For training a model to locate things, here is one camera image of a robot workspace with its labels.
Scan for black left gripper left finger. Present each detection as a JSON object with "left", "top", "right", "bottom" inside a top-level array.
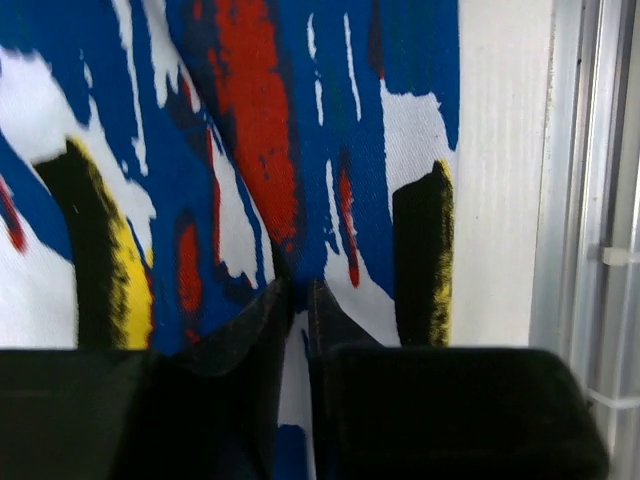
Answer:
[{"left": 171, "top": 278, "right": 292, "bottom": 479}]

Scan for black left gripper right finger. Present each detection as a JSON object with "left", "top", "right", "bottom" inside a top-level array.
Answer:
[{"left": 308, "top": 280, "right": 400, "bottom": 479}]

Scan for blue white red patterned trousers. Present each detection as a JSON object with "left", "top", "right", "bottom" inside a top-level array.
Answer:
[{"left": 1, "top": 1, "right": 460, "bottom": 479}]

